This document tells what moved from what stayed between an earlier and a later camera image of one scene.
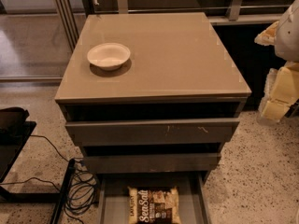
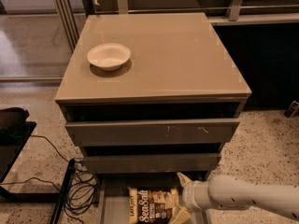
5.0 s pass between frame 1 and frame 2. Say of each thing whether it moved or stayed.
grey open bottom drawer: stayed
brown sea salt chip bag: stayed
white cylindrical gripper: moved
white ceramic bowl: stayed
